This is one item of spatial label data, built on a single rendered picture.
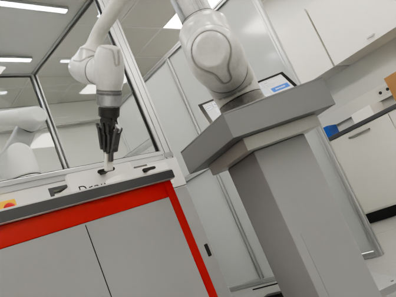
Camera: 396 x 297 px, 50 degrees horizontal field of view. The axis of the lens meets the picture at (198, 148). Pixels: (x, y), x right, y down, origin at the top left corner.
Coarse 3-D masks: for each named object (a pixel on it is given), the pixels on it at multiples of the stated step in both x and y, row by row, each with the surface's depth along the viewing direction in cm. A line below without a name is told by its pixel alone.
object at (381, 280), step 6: (372, 276) 207; (378, 276) 203; (384, 276) 200; (390, 276) 196; (378, 282) 193; (384, 282) 190; (390, 282) 187; (378, 288) 186; (384, 288) 183; (390, 288) 183; (384, 294) 183
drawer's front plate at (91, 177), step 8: (120, 168) 165; (128, 168) 168; (72, 176) 150; (80, 176) 152; (88, 176) 154; (96, 176) 156; (104, 176) 159; (112, 176) 161; (72, 184) 148; (80, 184) 150; (88, 184) 153
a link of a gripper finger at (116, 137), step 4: (116, 128) 148; (116, 132) 148; (120, 132) 149; (116, 136) 149; (112, 140) 150; (116, 140) 150; (112, 144) 150; (116, 144) 151; (112, 148) 151; (116, 148) 152; (112, 152) 151
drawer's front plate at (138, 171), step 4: (152, 164) 195; (156, 164) 196; (160, 164) 198; (164, 164) 200; (136, 168) 188; (140, 168) 189; (156, 168) 196; (160, 168) 197; (164, 168) 199; (168, 168) 201; (136, 172) 187; (140, 172) 188; (148, 172) 191; (152, 172) 193; (136, 176) 186; (172, 180) 199
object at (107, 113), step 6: (102, 108) 147; (108, 108) 147; (114, 108) 148; (102, 114) 148; (108, 114) 147; (114, 114) 148; (102, 120) 152; (108, 120) 150; (114, 120) 149; (114, 126) 149
